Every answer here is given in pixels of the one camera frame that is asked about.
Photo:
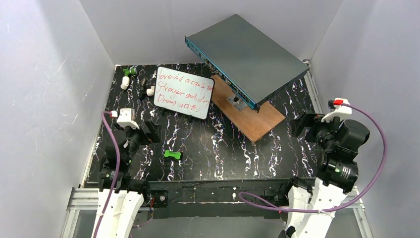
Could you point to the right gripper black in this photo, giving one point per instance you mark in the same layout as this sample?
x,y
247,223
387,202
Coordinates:
x,y
304,121

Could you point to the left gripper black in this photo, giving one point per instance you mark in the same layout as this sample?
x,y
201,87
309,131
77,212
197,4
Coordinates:
x,y
150,132

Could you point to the green whiteboard eraser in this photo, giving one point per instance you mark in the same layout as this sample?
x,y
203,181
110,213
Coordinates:
x,y
168,154

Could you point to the small whiteboard red writing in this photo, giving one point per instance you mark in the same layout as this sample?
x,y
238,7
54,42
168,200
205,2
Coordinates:
x,y
182,92

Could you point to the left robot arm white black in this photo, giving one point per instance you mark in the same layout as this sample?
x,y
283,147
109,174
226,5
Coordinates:
x,y
120,197

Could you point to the white pipe elbow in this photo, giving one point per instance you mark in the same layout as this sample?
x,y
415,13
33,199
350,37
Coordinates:
x,y
125,83

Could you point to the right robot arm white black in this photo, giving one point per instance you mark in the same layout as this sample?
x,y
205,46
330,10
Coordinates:
x,y
336,176

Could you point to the white and black fitting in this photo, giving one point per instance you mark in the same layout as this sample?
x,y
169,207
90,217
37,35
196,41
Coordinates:
x,y
145,90

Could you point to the wooden board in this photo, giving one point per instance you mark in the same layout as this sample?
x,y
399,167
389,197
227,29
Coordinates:
x,y
254,125

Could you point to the green pipe fitting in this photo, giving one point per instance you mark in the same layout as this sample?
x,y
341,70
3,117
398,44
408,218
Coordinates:
x,y
130,71

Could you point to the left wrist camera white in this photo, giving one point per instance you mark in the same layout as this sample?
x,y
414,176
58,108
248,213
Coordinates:
x,y
125,117

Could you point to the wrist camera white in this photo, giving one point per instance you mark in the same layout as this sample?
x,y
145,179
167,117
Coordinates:
x,y
125,117
337,110

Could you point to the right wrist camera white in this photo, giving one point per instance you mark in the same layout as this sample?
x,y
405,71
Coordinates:
x,y
337,110

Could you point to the metal bracket with knob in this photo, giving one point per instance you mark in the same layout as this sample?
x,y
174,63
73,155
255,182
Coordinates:
x,y
238,103

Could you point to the teal network switch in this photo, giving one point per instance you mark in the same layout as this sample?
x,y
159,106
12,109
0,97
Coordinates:
x,y
252,65

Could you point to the aluminium frame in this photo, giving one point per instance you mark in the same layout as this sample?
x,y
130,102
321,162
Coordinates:
x,y
180,140

